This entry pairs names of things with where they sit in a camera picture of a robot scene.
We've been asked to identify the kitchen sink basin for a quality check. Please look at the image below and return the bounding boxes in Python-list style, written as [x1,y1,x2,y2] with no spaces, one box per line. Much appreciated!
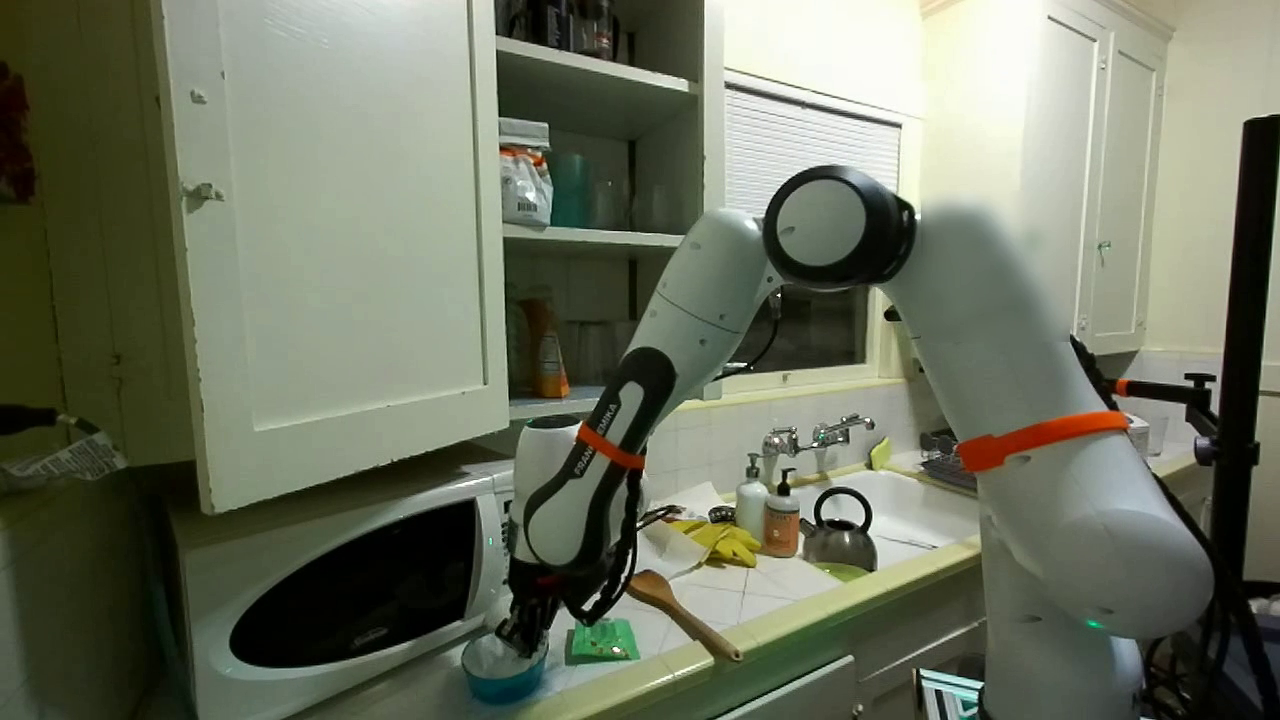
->
[813,463,994,573]

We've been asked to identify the dark jars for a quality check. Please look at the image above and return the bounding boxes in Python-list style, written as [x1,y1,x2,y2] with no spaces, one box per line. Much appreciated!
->
[495,0,632,64]

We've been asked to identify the snack bag with orange print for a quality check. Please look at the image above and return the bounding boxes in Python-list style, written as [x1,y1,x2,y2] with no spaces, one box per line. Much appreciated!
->
[495,115,558,232]

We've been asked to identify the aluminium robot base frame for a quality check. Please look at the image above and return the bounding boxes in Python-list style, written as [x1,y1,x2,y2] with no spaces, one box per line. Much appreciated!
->
[917,659,996,720]

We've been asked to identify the tall white cabinet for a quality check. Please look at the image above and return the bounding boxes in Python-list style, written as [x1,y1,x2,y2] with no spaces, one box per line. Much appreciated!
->
[917,0,1175,361]

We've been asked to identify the green seed packet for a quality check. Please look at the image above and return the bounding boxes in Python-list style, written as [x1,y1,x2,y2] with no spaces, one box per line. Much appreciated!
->
[565,613,643,668]

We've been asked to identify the brown soap pump bottle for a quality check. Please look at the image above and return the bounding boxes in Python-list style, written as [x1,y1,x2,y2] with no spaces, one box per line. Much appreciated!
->
[765,463,804,559]

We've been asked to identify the dark red wall hanging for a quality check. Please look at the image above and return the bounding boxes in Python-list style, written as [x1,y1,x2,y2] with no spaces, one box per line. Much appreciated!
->
[0,56,40,211]

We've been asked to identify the white soap pump bottle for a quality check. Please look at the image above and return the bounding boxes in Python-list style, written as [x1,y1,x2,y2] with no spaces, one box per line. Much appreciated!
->
[735,448,774,544]

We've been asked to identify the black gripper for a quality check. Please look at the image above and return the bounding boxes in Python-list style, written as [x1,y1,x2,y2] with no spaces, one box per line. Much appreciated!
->
[493,565,574,655]

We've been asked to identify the clear plastic bag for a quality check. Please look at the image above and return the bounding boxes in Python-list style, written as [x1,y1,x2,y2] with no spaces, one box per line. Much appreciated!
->
[0,407,130,500]

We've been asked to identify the teal plastic container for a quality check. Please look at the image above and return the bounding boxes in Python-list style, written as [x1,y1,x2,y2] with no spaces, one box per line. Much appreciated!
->
[552,130,632,232]

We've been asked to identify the wooden spatula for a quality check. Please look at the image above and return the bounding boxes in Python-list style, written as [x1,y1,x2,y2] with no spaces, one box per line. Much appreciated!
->
[623,567,748,668]

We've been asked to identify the white cupcake liner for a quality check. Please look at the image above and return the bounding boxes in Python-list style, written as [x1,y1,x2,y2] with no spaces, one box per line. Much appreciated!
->
[469,629,549,670]

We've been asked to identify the white paper package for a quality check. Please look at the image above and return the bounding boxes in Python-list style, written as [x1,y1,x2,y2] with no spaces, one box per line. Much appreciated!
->
[636,504,713,573]

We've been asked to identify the steel kettle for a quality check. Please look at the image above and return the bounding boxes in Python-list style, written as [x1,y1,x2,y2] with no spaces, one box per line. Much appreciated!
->
[802,482,885,577]

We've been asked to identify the white microwave oven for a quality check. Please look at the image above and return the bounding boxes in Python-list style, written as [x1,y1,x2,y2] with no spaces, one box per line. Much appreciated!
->
[163,463,516,720]

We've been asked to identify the white window blind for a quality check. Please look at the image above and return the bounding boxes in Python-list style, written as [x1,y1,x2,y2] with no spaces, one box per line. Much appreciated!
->
[720,81,909,375]

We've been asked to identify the white lower cabinet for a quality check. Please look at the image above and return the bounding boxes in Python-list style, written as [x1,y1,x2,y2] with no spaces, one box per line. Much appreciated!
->
[693,565,996,720]

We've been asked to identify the chrome sink faucet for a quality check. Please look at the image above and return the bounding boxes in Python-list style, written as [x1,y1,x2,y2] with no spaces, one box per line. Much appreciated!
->
[758,412,885,491]

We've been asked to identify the white upper cabinet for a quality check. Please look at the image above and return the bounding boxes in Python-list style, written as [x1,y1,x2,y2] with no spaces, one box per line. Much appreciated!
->
[144,0,733,516]

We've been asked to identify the blue bowl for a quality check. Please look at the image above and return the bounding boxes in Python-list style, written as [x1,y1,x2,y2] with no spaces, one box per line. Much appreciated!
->
[460,629,552,706]

